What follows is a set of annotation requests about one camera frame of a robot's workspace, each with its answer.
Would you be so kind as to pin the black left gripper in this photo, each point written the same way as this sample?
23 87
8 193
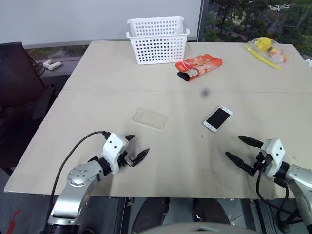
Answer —
124 161

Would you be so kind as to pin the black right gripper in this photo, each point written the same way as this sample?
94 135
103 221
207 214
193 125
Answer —
261 161

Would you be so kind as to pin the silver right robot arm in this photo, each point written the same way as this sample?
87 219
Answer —
301 185

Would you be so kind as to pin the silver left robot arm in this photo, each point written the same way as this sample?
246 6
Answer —
73 195

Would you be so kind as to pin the clear transparent phone case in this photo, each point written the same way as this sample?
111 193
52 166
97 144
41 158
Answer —
151 119

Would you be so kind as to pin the white smartphone with black screen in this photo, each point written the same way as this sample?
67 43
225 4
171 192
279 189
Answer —
217 118

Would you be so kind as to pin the dark rounded shape under table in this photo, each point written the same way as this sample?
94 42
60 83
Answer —
151 214
209 210

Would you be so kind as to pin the orange snack bag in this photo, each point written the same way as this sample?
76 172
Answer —
200 66

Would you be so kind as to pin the white perforated plastic basket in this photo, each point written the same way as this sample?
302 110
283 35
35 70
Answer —
158 51

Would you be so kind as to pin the clear plastic zip bag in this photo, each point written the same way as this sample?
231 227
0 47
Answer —
278 54

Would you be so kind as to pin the yellow toy fruit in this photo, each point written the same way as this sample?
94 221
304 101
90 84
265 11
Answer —
263 44

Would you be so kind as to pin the white power strip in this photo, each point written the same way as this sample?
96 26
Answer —
52 65

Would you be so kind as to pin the white roller blind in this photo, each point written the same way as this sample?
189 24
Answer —
97 19

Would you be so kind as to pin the black office chair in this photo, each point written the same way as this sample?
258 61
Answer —
17 73

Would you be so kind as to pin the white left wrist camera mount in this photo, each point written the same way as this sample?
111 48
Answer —
113 148

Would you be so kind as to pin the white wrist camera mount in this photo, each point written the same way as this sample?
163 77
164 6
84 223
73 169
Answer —
113 148
275 156

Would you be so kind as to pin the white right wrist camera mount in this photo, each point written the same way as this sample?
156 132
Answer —
275 156

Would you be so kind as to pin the grey window frame post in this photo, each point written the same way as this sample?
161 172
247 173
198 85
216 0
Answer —
203 20

